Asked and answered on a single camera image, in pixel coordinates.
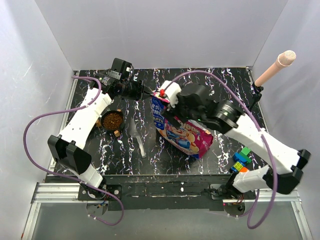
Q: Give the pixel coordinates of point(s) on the pink cat food bag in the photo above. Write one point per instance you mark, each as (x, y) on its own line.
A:
(191, 138)

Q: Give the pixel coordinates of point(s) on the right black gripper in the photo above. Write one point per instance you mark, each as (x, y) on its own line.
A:
(174, 110)

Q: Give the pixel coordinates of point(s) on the pink microphone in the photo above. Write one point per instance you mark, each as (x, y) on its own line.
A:
(283, 60)

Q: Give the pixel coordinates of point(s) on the clear plastic scoop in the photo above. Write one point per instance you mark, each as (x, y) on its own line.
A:
(134, 133)

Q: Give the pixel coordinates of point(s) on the right black pet bowl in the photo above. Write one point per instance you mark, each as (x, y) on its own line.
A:
(113, 122)

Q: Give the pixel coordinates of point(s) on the aluminium rail frame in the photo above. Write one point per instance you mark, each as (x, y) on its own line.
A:
(66, 192)

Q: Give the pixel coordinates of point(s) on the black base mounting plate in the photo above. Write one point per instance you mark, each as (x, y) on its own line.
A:
(171, 192)

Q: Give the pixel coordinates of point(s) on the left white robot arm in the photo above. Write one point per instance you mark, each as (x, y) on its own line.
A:
(67, 148)

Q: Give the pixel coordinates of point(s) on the colourful toy block car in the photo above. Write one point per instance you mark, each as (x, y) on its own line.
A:
(241, 161)

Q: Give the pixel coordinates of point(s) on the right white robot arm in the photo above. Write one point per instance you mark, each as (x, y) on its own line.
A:
(284, 169)

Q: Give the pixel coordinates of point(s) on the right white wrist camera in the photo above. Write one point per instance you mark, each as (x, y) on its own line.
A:
(169, 91)

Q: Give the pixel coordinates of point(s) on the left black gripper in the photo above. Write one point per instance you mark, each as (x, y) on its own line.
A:
(141, 91)

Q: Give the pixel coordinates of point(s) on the black microphone tripod stand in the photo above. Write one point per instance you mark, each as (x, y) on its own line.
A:
(256, 95)

